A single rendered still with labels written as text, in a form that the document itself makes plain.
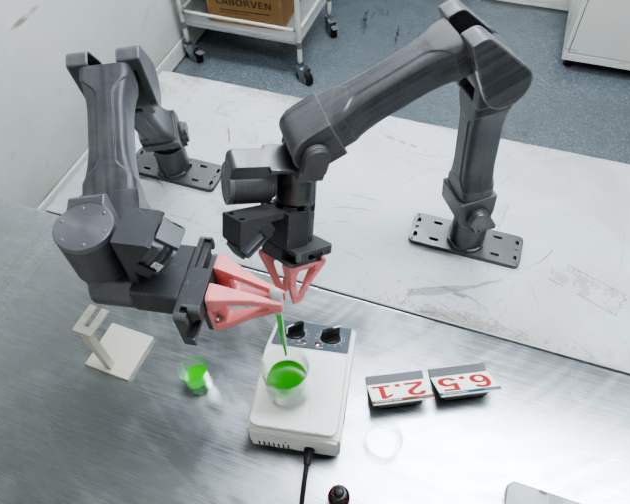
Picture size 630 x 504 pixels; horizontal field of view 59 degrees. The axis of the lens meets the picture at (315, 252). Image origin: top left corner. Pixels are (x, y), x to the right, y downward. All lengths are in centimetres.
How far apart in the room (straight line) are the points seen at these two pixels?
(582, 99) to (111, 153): 257
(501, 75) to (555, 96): 226
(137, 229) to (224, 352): 43
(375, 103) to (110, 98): 32
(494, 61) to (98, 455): 75
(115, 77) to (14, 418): 54
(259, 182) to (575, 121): 229
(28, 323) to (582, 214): 102
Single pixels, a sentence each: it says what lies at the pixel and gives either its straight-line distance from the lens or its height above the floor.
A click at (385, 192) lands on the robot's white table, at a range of 111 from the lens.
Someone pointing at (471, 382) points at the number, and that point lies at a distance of 89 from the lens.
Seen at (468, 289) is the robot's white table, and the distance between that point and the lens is 99.
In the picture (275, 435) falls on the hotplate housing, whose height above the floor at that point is 96.
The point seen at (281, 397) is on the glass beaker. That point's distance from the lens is 73.
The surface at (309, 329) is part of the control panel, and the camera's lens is 88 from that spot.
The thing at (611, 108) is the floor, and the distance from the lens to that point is 301.
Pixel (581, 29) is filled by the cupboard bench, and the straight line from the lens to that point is 305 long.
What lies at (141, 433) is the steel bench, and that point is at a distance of 90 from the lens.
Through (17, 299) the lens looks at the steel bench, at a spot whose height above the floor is 90.
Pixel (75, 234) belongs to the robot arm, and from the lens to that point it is 56.
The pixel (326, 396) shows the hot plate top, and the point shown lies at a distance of 78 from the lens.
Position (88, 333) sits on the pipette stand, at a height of 103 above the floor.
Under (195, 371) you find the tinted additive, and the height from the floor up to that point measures 93.
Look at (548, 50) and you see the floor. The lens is 329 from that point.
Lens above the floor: 171
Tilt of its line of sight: 53 degrees down
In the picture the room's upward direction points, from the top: 3 degrees counter-clockwise
